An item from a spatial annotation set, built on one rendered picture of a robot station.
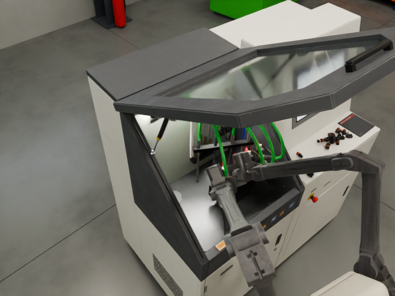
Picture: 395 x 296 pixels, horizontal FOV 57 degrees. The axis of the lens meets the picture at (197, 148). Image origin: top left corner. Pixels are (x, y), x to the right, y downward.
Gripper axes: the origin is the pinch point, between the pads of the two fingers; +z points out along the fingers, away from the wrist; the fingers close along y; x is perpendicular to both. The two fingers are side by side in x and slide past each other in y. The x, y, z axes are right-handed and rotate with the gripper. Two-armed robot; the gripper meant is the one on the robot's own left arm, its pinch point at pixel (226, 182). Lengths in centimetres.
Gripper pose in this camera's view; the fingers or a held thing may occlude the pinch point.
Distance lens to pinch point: 158.0
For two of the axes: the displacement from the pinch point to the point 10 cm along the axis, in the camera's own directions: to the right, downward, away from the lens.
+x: 1.2, 9.9, 0.5
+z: 1.6, -0.7, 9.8
